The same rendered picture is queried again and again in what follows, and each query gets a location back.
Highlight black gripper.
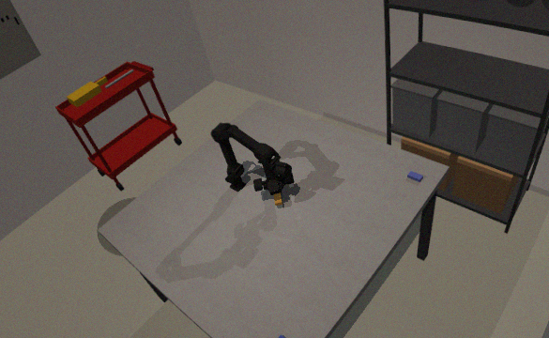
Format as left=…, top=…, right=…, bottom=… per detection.
left=253, top=172, right=294, bottom=192

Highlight orange bar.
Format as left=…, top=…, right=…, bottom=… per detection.
left=274, top=193, right=282, bottom=206

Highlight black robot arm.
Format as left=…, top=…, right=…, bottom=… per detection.
left=210, top=123, right=292, bottom=195

